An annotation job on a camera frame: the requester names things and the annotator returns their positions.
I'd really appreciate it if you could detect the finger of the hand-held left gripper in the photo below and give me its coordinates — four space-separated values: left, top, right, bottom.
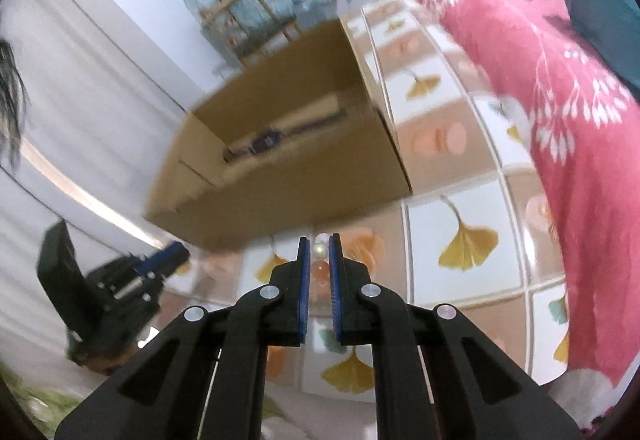
99 269 172 312
86 241 192 292

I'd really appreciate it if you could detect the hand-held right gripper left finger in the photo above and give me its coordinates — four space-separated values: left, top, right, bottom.
54 236 310 440

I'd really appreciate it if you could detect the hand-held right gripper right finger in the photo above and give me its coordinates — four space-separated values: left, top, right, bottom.
330 233 585 440

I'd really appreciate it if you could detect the peach white bead bracelet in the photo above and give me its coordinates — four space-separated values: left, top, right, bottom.
309 232 333 316

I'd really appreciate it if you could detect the brown cardboard box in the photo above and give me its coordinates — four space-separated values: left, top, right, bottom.
142 17 413 253

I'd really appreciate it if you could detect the purple pink smart watch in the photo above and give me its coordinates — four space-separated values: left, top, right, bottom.
222 107 348 166

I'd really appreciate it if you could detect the green white fluffy blanket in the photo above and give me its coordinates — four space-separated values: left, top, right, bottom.
0 362 376 440

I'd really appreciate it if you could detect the pink floral blanket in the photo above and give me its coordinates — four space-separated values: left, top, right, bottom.
410 0 640 431

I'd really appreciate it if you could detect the teal pillow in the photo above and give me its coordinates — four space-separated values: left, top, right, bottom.
547 0 640 96

